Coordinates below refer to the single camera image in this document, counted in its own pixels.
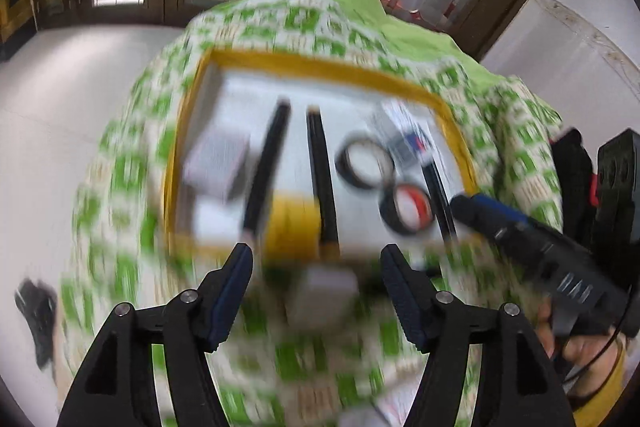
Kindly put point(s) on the black pen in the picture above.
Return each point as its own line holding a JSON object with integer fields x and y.
{"x": 265, "y": 167}

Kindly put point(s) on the yellow box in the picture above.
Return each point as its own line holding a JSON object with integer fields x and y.
{"x": 292, "y": 227}

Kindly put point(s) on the black cloth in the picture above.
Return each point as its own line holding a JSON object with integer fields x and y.
{"x": 570, "y": 177}

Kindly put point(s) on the person's right forearm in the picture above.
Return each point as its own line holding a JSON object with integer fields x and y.
{"x": 605, "y": 402}

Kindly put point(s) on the black holed block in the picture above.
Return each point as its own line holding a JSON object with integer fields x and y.
{"x": 620, "y": 177}

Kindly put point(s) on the grey white box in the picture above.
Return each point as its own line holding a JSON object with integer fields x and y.
{"x": 215, "y": 162}

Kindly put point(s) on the white medicine box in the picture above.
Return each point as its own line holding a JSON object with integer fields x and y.
{"x": 402, "y": 134}

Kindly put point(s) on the dark object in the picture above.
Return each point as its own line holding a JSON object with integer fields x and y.
{"x": 37, "y": 317}

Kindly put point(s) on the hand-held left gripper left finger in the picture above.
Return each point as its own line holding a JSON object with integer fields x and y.
{"x": 230, "y": 297}

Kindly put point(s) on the person's right hand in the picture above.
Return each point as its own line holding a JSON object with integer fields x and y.
{"x": 585, "y": 357}

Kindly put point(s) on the green printed blanket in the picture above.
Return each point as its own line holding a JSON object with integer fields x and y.
{"x": 310, "y": 367}

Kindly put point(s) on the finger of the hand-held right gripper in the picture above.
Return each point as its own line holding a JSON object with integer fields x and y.
{"x": 490, "y": 209}

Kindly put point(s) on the black marker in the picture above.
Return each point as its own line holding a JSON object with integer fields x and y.
{"x": 440, "y": 202}

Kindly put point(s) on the black tube with gold band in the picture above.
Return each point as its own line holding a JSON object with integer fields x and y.
{"x": 322, "y": 182}

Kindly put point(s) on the white foam tray yellow edge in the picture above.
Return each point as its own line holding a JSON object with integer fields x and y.
{"x": 300, "y": 137}

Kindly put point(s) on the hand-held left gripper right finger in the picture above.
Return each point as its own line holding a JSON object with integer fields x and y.
{"x": 405, "y": 297}

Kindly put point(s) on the black tape roll red core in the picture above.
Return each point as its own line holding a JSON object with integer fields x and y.
{"x": 407, "y": 212}

